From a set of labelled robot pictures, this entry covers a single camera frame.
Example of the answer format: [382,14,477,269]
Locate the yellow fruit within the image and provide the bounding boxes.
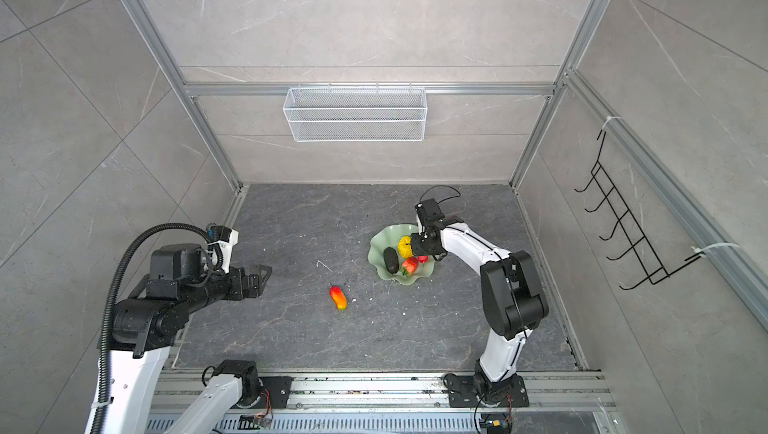
[397,236,414,260]

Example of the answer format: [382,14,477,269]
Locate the red strawberry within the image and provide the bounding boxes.
[400,257,420,278]

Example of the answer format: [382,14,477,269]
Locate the aluminium mounting rail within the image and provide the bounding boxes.
[149,372,619,416]

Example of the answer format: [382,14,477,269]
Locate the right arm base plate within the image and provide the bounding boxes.
[442,373,530,408]

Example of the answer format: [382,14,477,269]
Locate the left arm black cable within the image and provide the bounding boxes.
[88,222,217,434]

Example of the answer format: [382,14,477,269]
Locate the black wire hook rack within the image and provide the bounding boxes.
[574,129,703,292]

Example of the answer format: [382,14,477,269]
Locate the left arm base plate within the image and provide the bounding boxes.
[235,376,294,411]

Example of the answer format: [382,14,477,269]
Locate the white wire mesh basket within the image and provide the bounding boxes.
[283,86,428,143]

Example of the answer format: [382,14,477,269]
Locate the dark avocado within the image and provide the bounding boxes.
[383,247,400,274]

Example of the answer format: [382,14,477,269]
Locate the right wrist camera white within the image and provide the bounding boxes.
[415,199,445,239]

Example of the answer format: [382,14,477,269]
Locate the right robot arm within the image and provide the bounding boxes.
[411,221,549,404]

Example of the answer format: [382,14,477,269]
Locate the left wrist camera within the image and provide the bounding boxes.
[206,224,239,274]

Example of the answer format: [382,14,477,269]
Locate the light green wavy bowl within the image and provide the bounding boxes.
[368,224,436,286]

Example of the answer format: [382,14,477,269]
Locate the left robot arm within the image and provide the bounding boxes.
[86,244,272,433]

